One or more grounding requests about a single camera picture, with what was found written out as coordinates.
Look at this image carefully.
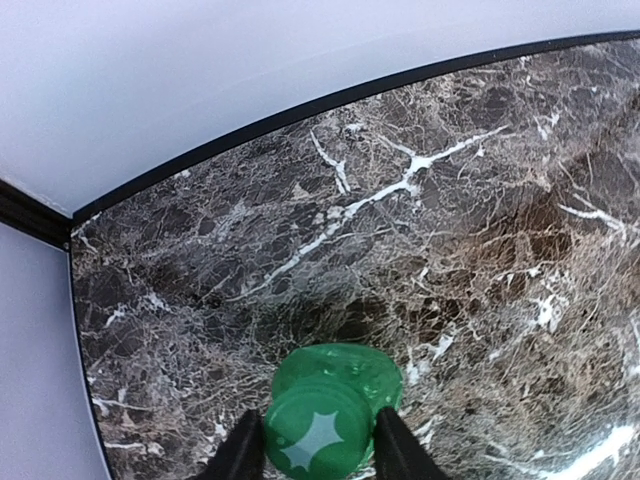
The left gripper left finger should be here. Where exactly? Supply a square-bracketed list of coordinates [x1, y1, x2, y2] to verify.
[191, 409, 265, 480]

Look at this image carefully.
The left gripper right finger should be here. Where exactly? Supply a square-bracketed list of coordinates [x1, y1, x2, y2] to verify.
[373, 407, 445, 480]

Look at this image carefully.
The green plastic bottle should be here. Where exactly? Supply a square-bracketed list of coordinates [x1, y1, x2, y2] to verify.
[264, 343, 403, 479]

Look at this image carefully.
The left black frame post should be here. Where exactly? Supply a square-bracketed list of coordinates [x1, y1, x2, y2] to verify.
[0, 180, 72, 251]

